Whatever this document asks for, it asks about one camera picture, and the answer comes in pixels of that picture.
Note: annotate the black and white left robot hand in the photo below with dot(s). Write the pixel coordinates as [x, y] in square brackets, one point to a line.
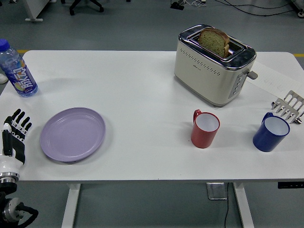
[7, 164]

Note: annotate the purple plastic plate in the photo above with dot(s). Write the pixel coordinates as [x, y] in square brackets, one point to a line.
[72, 135]

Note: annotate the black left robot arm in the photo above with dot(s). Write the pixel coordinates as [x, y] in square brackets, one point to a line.
[9, 211]

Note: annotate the white table leg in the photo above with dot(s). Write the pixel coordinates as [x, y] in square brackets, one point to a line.
[244, 209]
[70, 209]

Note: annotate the blue-labelled drink bottle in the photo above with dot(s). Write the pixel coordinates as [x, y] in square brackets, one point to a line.
[22, 78]

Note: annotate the white desk leg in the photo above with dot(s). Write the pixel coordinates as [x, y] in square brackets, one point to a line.
[33, 12]

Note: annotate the black office chair base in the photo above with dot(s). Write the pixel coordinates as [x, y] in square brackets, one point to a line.
[88, 4]

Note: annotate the red mug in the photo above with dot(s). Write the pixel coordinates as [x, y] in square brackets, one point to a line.
[202, 137]

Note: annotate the silver box under table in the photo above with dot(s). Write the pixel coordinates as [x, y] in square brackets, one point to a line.
[216, 191]

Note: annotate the cream and chrome toaster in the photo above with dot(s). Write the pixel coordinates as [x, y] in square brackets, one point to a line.
[204, 78]

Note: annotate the black power adapter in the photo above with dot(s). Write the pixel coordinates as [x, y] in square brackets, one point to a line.
[177, 5]

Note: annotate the brown bread slice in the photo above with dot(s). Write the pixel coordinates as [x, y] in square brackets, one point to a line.
[212, 41]

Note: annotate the blue mug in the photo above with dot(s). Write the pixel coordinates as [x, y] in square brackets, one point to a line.
[264, 140]

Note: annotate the black table control panel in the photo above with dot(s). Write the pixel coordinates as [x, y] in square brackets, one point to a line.
[291, 185]

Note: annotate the white paper sheet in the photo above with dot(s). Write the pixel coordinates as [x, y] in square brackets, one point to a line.
[278, 76]

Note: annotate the silver metal toast rack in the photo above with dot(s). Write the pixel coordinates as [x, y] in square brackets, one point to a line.
[293, 99]

